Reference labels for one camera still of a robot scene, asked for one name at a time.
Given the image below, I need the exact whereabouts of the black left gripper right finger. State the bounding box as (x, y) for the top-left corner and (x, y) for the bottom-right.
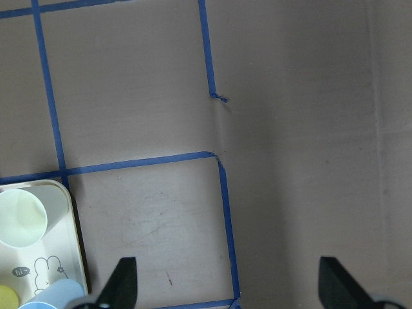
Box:
(318, 256), (374, 309)

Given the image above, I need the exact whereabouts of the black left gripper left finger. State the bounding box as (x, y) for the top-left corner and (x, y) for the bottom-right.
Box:
(95, 257), (138, 308)

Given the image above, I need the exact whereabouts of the light blue cup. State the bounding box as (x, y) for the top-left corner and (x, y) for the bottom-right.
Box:
(19, 279), (85, 309)

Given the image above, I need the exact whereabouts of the yellow cup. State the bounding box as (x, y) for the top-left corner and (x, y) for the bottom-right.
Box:
(0, 285), (20, 309)

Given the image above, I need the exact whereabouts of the cream bunny tray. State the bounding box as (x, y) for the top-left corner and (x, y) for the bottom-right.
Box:
(1, 180), (89, 304)

